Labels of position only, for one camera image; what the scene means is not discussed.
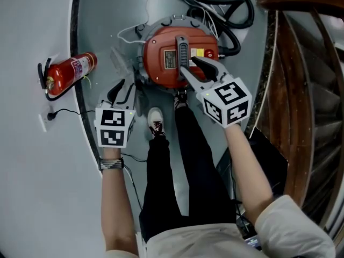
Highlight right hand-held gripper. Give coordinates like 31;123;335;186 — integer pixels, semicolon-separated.
179;56;253;128

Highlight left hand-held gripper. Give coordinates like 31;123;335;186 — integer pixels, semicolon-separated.
94;78;137;148

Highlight red vacuum cleaner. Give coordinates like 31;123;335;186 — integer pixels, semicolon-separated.
135;14;225;91

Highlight person's right forearm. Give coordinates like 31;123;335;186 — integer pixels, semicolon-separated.
224;124;275;225

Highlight person's left forearm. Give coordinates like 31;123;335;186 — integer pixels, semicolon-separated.
101;146;138;255

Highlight person's right white sneaker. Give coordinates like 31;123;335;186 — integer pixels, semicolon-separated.
173;89;189;110

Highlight person's white sneaker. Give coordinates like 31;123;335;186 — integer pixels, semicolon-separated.
173;89;189;110
147;106;166;139

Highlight person's left white sneaker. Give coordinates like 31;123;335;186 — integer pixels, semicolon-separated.
147;106;166;139

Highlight red fire extinguisher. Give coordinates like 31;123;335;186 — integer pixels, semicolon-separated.
37;52;98;102

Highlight brown wooden staircase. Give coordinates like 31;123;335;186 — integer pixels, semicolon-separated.
249;0;344;239

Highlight person's black trousers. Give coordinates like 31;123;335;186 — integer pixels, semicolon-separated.
138;106;237;241

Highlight black storage case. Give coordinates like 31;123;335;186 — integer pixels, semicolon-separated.
216;126;289;198

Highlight person's white shirt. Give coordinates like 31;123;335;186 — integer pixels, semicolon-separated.
103;195;336;258

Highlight small screen device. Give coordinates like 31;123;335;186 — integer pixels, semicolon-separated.
243;235;263;251

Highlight woven striped bracelet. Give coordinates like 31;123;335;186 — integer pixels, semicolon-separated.
98;157;125;171

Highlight black plug with cable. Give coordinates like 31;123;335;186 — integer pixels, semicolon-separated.
47;108;96;122

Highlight black vacuum hose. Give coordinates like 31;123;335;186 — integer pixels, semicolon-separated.
188;0;255;56

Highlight white wall socket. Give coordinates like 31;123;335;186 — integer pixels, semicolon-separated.
38;113;54;133

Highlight white power cord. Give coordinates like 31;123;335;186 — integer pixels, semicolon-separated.
117;0;225;44

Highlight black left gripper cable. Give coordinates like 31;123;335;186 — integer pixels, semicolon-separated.
120;152;148;212

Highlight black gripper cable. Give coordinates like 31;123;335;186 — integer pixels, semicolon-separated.
120;152;148;212
228;165;250;225

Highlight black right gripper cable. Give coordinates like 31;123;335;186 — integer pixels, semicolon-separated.
228;165;250;225

